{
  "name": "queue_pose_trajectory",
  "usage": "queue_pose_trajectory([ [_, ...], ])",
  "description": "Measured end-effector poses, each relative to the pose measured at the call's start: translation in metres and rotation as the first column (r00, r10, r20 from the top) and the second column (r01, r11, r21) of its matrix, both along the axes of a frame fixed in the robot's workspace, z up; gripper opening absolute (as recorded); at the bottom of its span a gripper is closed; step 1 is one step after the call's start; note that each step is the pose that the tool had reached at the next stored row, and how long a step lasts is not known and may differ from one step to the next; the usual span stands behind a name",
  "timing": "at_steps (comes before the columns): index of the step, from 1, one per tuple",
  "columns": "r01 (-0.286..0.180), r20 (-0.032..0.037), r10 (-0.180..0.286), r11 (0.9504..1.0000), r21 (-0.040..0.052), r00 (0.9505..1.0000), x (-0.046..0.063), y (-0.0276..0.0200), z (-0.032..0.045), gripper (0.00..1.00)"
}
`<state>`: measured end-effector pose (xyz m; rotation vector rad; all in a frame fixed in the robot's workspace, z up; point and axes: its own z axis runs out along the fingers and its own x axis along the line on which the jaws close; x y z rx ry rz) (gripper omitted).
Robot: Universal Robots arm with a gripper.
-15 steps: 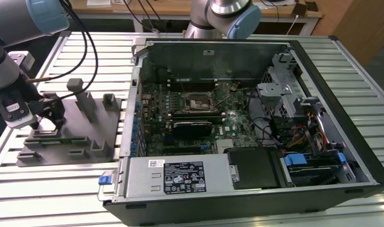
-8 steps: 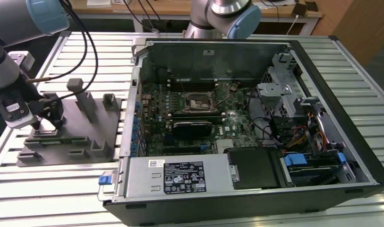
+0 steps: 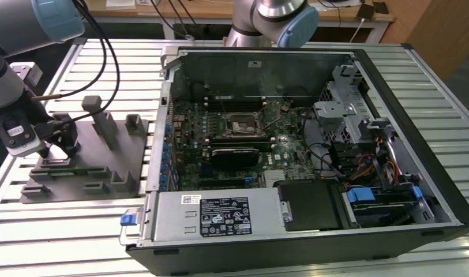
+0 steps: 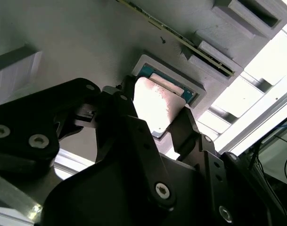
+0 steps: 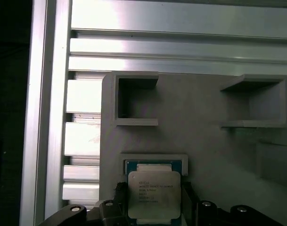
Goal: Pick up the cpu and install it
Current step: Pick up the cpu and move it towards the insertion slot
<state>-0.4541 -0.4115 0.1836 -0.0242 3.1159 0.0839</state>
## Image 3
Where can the blue disk carrier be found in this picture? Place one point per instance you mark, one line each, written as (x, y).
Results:
(417, 192)
(358, 196)

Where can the silver chipset heatsink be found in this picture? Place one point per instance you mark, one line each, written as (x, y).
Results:
(275, 176)

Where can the RAM slot white clips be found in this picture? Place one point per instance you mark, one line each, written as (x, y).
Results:
(238, 100)
(242, 140)
(265, 146)
(238, 106)

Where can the wooden cabinet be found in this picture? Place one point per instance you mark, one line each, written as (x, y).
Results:
(442, 29)

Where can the silver drive cage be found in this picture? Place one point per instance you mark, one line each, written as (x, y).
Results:
(335, 111)

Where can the white labelled box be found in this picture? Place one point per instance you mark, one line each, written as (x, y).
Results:
(147, 1)

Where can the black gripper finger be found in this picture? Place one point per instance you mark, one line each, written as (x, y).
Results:
(71, 147)
(46, 151)

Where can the black PC case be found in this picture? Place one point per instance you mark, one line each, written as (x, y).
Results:
(226, 256)

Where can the black phone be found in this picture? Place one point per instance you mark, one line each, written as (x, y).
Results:
(366, 12)

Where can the blue case latch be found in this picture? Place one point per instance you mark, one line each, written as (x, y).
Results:
(127, 219)

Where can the black plastic shroud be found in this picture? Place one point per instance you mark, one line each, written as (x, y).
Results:
(311, 205)

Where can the blue slot retainer clip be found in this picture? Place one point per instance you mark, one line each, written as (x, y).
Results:
(166, 158)
(163, 179)
(167, 148)
(165, 168)

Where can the grey parts rack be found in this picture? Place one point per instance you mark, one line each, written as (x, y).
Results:
(91, 155)

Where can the silver power supply unit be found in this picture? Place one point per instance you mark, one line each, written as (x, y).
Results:
(173, 210)

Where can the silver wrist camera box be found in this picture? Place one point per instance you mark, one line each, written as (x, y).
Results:
(16, 135)

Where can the small black device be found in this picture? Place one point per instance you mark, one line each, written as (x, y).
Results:
(381, 7)

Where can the green motherboard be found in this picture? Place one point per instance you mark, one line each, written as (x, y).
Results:
(295, 150)

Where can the wooden desk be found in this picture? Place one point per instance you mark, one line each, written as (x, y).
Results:
(195, 8)

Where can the CPU socket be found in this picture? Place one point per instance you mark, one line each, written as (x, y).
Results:
(243, 124)

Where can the round coin battery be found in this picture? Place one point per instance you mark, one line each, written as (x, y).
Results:
(283, 107)

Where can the black graphics card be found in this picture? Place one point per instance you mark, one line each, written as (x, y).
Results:
(234, 158)

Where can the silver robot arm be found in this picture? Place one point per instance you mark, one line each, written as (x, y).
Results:
(15, 31)

